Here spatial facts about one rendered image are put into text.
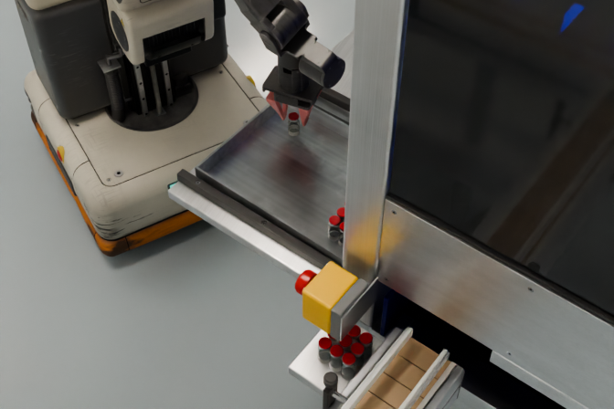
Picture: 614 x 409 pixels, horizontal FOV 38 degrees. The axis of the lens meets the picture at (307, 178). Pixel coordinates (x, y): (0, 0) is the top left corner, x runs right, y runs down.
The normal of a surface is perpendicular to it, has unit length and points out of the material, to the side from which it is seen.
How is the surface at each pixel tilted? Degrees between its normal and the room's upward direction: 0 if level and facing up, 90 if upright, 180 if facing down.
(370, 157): 90
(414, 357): 0
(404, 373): 0
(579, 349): 90
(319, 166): 0
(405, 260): 90
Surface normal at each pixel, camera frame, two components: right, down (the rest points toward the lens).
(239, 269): 0.00, -0.66
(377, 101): -0.61, 0.59
